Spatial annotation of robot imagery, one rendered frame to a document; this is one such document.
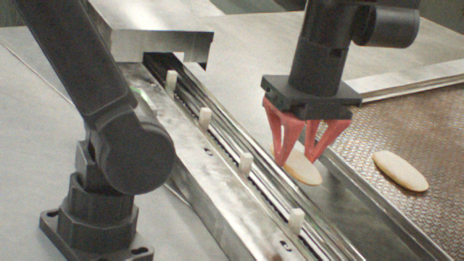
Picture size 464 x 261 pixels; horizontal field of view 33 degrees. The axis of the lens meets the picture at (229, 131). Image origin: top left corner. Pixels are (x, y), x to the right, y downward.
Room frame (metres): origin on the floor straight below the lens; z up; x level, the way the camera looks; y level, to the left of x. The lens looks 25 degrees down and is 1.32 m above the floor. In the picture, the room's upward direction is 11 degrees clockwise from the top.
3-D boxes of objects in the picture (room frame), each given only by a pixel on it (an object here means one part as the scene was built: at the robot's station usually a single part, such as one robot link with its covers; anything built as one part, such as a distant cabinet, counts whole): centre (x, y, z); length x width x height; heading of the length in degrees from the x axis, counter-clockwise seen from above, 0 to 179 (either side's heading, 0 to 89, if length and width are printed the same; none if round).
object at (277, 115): (0.83, -0.08, 0.97); 0.07 x 0.07 x 0.09; 29
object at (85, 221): (0.74, 0.12, 0.86); 0.12 x 0.09 x 0.08; 43
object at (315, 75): (0.83, -0.08, 1.04); 0.10 x 0.07 x 0.07; 119
